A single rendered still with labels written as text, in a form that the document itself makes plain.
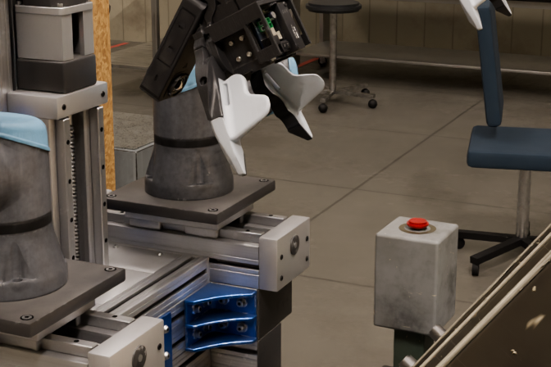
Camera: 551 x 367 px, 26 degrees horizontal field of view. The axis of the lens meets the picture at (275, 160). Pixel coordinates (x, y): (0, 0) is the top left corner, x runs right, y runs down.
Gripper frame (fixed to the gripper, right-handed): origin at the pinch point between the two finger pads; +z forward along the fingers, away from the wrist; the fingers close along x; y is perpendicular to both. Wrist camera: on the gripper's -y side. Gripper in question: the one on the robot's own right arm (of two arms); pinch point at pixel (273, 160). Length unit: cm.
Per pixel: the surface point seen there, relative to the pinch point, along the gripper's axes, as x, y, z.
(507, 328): -49, 34, 9
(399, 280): 93, -38, 33
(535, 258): -22.0, 27.4, 12.2
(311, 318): 259, -156, 67
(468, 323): -21.8, 20.8, 15.2
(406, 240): 93, -34, 26
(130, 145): 294, -218, -16
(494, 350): -49, 33, 10
